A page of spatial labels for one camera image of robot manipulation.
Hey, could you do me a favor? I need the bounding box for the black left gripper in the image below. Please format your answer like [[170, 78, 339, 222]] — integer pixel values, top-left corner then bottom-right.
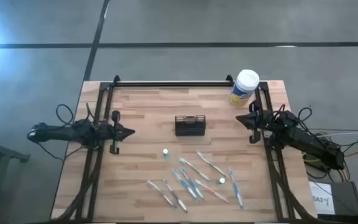
[[99, 110, 135, 156]]

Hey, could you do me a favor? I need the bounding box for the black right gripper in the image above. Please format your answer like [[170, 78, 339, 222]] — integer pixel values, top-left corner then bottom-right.
[[236, 101, 269, 144]]

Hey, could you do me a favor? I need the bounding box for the purple toothbrush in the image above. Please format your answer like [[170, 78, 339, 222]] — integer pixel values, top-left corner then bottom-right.
[[162, 179, 188, 213]]

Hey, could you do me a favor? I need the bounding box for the yellow blue wipes canister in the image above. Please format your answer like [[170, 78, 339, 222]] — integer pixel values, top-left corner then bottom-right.
[[229, 68, 260, 108]]

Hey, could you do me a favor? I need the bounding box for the white paper sheet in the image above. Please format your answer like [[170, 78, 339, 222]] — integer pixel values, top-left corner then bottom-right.
[[308, 181, 336, 215]]

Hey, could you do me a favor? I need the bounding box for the dark grey box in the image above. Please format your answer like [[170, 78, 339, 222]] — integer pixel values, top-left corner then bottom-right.
[[309, 181, 358, 216]]

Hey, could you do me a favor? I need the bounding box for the black wire caddy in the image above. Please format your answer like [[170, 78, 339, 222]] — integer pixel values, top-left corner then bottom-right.
[[175, 114, 206, 137]]

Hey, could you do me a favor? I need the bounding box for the black metal table frame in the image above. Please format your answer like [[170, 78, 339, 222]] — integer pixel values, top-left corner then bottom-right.
[[54, 74, 316, 222]]

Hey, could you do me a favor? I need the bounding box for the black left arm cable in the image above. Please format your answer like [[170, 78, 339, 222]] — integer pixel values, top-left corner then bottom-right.
[[56, 103, 76, 126]]

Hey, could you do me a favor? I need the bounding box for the white cable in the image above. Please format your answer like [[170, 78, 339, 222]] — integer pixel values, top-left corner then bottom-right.
[[315, 130, 358, 138]]

